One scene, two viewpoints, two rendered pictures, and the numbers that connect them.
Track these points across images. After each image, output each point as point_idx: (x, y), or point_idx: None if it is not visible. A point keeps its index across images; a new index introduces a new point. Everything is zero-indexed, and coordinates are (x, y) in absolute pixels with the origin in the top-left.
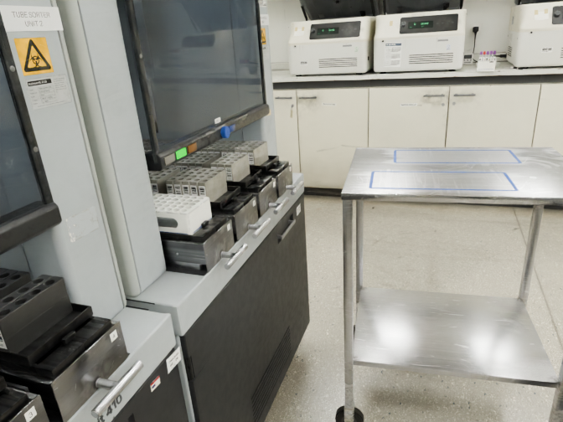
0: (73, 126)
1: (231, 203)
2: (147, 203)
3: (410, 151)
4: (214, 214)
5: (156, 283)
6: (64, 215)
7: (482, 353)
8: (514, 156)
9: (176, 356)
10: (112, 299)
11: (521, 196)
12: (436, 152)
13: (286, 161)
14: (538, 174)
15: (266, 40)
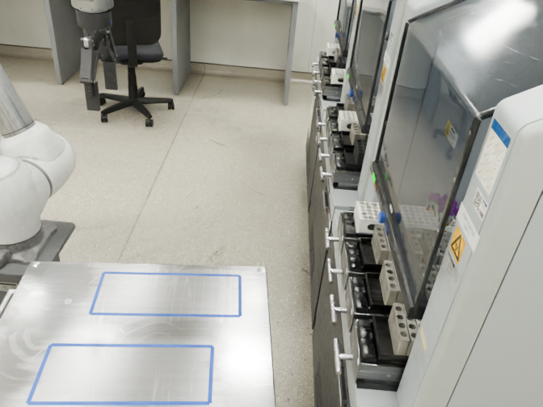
0: (378, 110)
1: (355, 249)
2: (372, 182)
3: (184, 394)
4: None
5: None
6: (368, 137)
7: None
8: (41, 368)
9: (330, 224)
10: (360, 191)
11: (107, 262)
12: (145, 389)
13: (365, 356)
14: (56, 308)
15: (459, 261)
